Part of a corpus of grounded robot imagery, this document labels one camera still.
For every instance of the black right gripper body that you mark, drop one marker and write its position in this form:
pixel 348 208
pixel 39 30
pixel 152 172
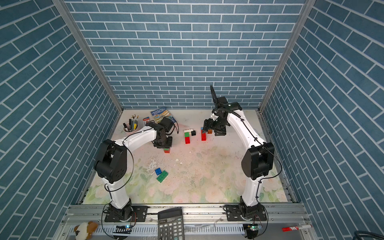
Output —
pixel 218 127

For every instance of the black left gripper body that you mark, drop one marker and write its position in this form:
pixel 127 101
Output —
pixel 166 142

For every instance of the blue small lego brick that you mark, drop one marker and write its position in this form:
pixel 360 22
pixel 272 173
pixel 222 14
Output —
pixel 158 171

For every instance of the green long lego brick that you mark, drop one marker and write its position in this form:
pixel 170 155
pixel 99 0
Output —
pixel 162 176

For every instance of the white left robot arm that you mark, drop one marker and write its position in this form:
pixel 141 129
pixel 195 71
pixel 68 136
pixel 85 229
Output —
pixel 112 163

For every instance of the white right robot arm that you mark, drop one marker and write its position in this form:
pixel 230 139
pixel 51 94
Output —
pixel 256 164

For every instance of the HB pencil box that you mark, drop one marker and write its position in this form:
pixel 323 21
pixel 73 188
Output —
pixel 146 121

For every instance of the blue Treehouse paperback book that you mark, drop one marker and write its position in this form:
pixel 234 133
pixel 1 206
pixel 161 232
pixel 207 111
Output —
pixel 161 113

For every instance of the pink metal pencil bucket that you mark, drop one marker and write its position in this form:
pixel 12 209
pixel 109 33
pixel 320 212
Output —
pixel 126 129

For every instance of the bundle of pencils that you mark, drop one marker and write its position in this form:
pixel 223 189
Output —
pixel 133 123

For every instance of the black calculator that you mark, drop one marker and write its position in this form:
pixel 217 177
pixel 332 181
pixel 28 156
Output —
pixel 171 224

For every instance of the plush toy dog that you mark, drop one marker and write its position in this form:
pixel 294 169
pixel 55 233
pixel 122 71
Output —
pixel 85 230

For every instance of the red white marker pen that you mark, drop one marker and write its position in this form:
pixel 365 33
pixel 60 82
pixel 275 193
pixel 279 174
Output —
pixel 296 228

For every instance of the aluminium corner post right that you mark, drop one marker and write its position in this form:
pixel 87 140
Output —
pixel 303 16

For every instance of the aluminium corner post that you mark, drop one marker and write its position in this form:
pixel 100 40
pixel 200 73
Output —
pixel 303 16
pixel 80 39

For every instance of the aluminium corner post left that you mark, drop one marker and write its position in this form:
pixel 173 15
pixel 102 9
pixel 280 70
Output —
pixel 80 39

